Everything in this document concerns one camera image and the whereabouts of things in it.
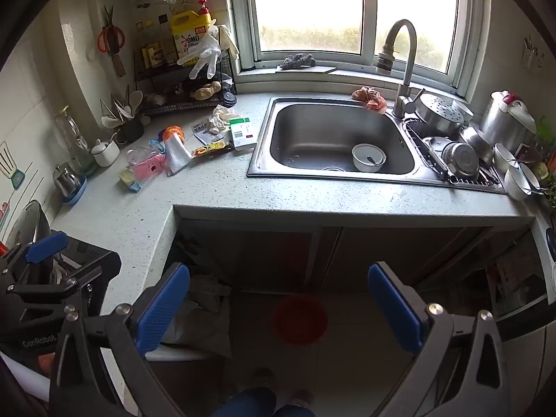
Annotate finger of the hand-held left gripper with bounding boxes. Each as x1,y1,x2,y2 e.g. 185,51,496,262
6,250,122,316
0,231,69,289

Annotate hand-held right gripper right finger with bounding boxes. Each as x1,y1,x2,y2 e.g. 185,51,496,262
367,261,515,417

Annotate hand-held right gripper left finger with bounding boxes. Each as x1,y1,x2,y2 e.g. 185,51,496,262
49,262,192,417

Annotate red bin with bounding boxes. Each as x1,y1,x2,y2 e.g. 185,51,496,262
272,294,328,346

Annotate pink packet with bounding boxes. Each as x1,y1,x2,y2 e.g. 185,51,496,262
132,152,168,182

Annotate white mesh packet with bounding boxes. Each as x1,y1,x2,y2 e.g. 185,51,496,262
164,132,193,177

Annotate orange wrapper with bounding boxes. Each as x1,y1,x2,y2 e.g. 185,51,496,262
162,125,187,144

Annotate person's left forearm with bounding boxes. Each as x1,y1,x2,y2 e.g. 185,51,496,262
0,354,52,398

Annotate black wok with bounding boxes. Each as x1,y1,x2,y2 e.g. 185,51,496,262
6,200,53,253

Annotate white plastic bags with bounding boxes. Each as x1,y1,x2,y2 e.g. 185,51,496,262
163,273,233,359

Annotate frosted cabinet door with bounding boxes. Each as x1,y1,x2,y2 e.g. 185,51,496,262
176,217,324,294
321,223,496,296

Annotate blue tray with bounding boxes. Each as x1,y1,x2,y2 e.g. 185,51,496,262
61,176,88,206

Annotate steel teapot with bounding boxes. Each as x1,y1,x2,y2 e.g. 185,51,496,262
53,163,83,198

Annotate yellow blue brush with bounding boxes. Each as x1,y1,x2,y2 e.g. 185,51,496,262
118,167,144,193

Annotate glass jar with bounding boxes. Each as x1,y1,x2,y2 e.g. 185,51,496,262
54,105,98,177

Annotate white sugar bowl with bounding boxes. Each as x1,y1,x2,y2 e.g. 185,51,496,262
91,132,121,167

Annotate person's legs in jeans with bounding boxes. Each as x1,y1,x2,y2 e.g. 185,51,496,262
213,386,316,417

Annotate dark green utensil cup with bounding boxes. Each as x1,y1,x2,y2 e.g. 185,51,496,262
116,117,145,144

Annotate yellow sachet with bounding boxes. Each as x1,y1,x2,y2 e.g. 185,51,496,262
192,141,233,159

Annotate printed leaflet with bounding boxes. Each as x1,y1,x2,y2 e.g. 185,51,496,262
190,119,227,144

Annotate stainless steel sink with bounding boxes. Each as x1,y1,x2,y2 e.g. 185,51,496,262
247,97,507,194

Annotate white green box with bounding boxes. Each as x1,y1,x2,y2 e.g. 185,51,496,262
229,117,257,152

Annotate crumpled white plastic bag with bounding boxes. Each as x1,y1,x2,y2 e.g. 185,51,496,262
207,104,242,135

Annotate perforated steel steamer pan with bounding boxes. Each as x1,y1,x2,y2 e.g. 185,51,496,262
415,93,474,135

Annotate ginger root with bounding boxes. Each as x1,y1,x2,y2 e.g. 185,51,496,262
193,81,222,100

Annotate orange rag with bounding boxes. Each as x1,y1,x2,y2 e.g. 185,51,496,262
351,87,387,114

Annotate steel pot with white lid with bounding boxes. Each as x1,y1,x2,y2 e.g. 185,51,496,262
480,91,537,155

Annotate grey curved faucet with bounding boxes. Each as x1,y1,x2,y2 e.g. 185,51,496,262
376,18,425,119

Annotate white rubber glove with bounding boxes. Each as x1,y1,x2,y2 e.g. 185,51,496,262
177,19,222,80

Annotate yellow detergent bottle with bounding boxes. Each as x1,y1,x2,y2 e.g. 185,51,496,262
170,0,218,68

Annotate cream rubber glove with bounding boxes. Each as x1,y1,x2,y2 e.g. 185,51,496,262
219,25,239,59

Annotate dark scrubber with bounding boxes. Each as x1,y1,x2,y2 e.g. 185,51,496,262
279,53,316,71

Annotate white framed window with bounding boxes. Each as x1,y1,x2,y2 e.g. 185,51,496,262
223,0,491,96

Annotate black wire rack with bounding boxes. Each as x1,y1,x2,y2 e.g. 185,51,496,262
132,48,237,116

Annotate orange handled scissors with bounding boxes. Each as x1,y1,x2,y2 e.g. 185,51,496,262
96,6,126,55

